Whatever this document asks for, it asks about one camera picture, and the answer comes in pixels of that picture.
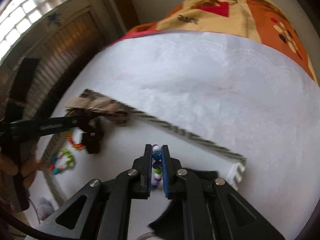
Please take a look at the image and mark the metal roller shutter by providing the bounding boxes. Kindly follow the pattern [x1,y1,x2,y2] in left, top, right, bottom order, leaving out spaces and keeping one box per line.
[22,7,108,123]

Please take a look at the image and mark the white table cover sheet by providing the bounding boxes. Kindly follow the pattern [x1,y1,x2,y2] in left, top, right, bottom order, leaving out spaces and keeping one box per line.
[30,30,320,240]

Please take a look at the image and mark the person's left hand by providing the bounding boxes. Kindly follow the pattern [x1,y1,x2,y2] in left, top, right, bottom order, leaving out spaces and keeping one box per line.
[0,152,47,188]

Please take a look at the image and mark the colourful flower bead bracelet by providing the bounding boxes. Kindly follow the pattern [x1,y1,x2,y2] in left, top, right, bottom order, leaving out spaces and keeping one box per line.
[49,132,84,176]

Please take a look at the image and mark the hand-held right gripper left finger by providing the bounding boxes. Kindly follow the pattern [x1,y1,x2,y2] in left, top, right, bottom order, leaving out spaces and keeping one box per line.
[32,144,153,240]

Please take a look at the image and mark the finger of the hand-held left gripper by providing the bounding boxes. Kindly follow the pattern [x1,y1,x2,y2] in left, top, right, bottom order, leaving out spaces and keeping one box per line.
[75,115,102,133]
[81,129,103,155]

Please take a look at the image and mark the clear plastic bag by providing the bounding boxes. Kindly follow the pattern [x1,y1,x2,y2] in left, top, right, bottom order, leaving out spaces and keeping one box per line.
[35,197,57,220]

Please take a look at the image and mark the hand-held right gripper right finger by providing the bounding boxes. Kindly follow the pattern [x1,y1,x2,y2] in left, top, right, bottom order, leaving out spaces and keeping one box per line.
[161,144,285,240]

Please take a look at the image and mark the glass block window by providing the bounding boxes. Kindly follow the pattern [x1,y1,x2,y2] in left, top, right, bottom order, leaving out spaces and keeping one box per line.
[0,0,84,59]

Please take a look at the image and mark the black cable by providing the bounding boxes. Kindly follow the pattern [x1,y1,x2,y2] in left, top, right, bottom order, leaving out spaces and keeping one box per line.
[0,209,53,240]

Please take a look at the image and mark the multicoloured round bead bracelet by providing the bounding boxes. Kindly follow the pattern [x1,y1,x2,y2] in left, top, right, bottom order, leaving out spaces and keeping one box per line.
[151,144,163,191]

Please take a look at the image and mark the orange patterned blanket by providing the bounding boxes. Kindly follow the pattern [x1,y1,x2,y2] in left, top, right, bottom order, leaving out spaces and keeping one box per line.
[122,0,319,83]

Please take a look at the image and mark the white box with striped rim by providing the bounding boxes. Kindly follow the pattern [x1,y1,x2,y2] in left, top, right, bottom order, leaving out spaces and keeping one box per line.
[37,89,247,240]

